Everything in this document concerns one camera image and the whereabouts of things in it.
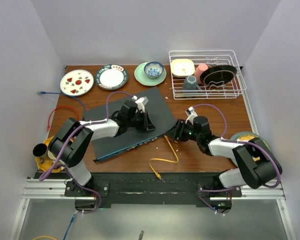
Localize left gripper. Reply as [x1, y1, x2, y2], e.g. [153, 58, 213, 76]
[126, 110, 155, 132]

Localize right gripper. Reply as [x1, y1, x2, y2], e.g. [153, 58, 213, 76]
[164, 118, 201, 142]

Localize black network switch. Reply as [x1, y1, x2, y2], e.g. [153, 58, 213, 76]
[91, 87, 176, 162]

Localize yellow ethernet cable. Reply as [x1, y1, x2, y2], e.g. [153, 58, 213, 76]
[148, 134, 180, 181]

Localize blue ethernet cable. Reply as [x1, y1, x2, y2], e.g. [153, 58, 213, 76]
[36, 90, 86, 120]

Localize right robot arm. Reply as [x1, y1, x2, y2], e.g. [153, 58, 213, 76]
[166, 116, 283, 197]

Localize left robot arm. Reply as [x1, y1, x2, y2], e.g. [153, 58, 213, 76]
[47, 97, 156, 197]

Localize light green plate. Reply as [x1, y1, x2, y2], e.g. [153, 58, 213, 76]
[134, 62, 167, 87]

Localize grey mug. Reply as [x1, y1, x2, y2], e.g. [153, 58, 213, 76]
[182, 75, 201, 98]

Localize blue white patterned bowl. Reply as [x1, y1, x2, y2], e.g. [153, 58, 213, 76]
[143, 61, 164, 79]

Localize white plate dark green rim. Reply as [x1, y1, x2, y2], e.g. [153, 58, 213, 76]
[95, 64, 129, 91]

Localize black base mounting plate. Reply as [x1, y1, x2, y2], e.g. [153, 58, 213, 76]
[64, 171, 243, 210]

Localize cream square plate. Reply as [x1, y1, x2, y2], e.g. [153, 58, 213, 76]
[170, 58, 195, 78]

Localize black round plate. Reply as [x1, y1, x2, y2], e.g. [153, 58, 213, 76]
[200, 65, 238, 87]

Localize pink cup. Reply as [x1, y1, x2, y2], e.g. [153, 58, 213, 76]
[193, 63, 209, 83]

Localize grey plate with yellow mat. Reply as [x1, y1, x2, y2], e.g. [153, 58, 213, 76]
[230, 131, 271, 150]

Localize white strawberry pattern plate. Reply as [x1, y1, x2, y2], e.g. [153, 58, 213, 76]
[59, 69, 94, 97]

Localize beige bowl on yellow plate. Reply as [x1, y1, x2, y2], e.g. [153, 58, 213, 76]
[47, 150, 56, 161]

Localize yellow scalloped plate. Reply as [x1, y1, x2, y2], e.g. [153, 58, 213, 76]
[34, 137, 55, 172]

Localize black cup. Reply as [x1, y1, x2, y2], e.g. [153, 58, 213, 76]
[32, 143, 48, 159]

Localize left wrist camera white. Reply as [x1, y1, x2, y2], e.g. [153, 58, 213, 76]
[134, 96, 149, 112]

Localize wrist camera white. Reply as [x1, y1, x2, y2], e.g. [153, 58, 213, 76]
[185, 106, 198, 124]
[134, 96, 149, 112]

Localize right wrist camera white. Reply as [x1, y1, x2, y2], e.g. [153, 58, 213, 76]
[185, 106, 198, 124]

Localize white wire dish rack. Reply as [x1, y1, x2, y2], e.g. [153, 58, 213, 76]
[168, 49, 247, 100]

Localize red ethernet cable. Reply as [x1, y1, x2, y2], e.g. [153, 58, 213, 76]
[46, 105, 79, 132]

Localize blue cable on floor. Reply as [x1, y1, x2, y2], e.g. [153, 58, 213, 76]
[62, 213, 76, 240]

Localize aluminium frame rail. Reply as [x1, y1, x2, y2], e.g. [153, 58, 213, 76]
[11, 179, 297, 240]

